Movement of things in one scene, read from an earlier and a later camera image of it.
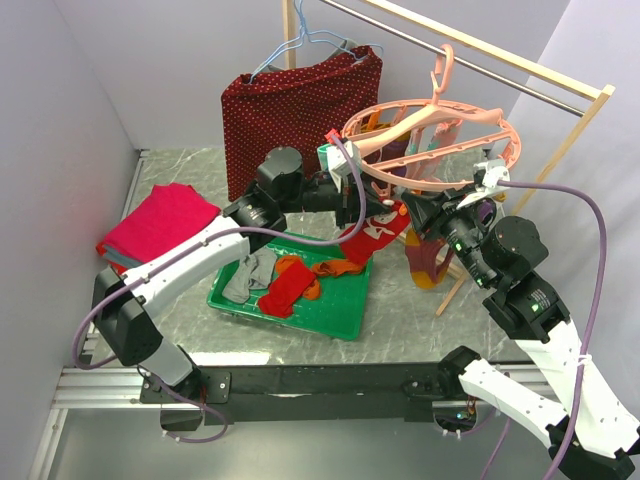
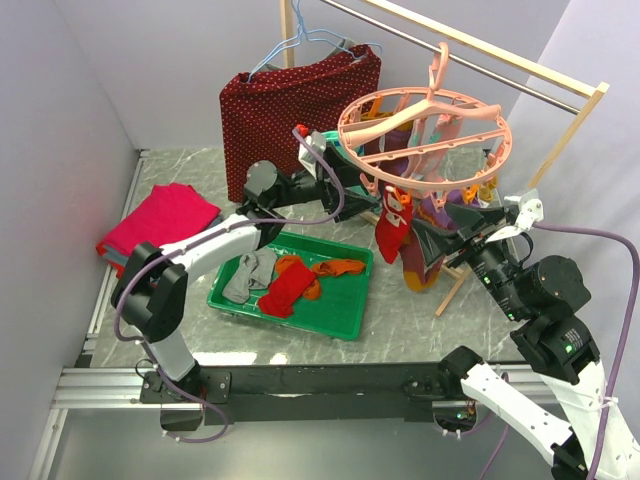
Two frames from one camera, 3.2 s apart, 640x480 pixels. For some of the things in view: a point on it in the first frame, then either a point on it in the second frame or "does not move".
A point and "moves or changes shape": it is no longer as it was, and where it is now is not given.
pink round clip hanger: x=433 y=143 moves or changes shape
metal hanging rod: x=473 y=65 does not move
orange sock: x=335 y=268 does not move
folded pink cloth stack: x=168 y=211 does not move
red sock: x=286 y=288 does not move
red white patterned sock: x=373 y=232 moves or changes shape
